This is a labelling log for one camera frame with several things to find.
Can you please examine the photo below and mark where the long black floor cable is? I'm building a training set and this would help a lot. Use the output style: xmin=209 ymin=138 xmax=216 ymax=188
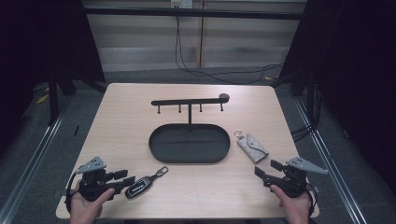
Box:
xmin=174 ymin=15 xmax=285 ymax=86

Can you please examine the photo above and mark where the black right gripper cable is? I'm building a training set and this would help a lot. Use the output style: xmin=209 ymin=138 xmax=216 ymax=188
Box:
xmin=305 ymin=182 xmax=319 ymax=217

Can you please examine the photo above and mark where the white wall socket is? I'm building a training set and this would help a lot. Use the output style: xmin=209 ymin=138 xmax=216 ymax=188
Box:
xmin=170 ymin=0 xmax=194 ymax=9

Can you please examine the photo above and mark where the black car key fob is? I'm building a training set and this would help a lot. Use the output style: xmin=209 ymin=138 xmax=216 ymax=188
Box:
xmin=124 ymin=165 xmax=169 ymax=201

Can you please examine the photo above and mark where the yellow scrap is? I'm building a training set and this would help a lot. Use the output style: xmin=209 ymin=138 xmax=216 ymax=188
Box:
xmin=35 ymin=92 xmax=50 ymax=105

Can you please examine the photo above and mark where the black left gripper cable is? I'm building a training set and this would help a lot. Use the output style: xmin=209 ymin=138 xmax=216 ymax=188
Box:
xmin=64 ymin=173 xmax=79 ymax=215

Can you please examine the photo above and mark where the black metal stand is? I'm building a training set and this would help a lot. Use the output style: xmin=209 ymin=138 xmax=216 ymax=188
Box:
xmin=47 ymin=69 xmax=78 ymax=127
xmin=270 ymin=69 xmax=317 ymax=127

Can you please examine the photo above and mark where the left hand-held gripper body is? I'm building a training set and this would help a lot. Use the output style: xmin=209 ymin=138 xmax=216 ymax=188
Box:
xmin=74 ymin=156 xmax=117 ymax=202

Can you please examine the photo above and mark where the dark curtain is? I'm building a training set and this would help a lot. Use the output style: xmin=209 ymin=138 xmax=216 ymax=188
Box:
xmin=278 ymin=0 xmax=396 ymax=195
xmin=0 ymin=0 xmax=106 ymax=153

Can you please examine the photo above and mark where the bundle of black cables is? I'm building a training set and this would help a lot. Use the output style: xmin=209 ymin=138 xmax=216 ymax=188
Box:
xmin=290 ymin=122 xmax=316 ymax=143

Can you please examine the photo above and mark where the black key stand with tray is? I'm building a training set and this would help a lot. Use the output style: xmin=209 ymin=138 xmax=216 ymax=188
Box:
xmin=148 ymin=92 xmax=232 ymax=165

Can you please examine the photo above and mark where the grey patterned key pouch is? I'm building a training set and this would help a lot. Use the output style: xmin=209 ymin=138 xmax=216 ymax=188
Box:
xmin=233 ymin=130 xmax=270 ymax=164

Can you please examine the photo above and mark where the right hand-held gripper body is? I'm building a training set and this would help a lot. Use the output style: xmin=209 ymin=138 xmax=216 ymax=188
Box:
xmin=263 ymin=156 xmax=329 ymax=199

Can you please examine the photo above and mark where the person's right hand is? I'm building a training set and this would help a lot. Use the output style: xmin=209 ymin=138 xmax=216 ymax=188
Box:
xmin=269 ymin=184 xmax=312 ymax=224

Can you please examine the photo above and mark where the metal floor rail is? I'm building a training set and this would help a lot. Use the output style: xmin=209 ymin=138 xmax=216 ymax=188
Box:
xmin=292 ymin=96 xmax=370 ymax=224
xmin=0 ymin=102 xmax=73 ymax=224

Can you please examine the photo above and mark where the person's left hand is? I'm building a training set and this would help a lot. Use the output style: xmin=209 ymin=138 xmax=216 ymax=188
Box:
xmin=69 ymin=180 xmax=116 ymax=224

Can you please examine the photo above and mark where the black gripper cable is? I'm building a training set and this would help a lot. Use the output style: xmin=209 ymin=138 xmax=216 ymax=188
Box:
xmin=305 ymin=182 xmax=319 ymax=217
xmin=64 ymin=173 xmax=79 ymax=215

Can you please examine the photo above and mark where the black horizontal frame bar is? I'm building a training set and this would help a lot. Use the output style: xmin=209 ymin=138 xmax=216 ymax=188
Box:
xmin=83 ymin=7 xmax=305 ymax=21

